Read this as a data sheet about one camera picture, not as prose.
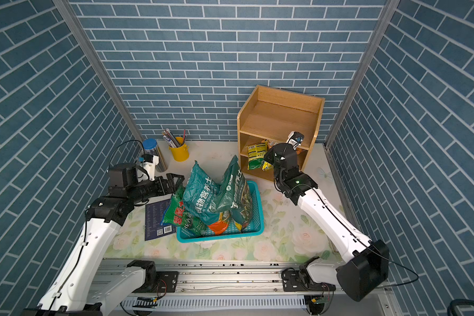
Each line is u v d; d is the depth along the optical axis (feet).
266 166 2.59
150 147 3.06
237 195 2.35
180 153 3.55
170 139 3.27
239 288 2.39
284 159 1.73
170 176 2.10
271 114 2.91
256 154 2.99
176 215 2.37
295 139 2.07
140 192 1.90
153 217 2.94
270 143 3.08
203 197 2.44
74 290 1.25
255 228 2.78
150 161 2.11
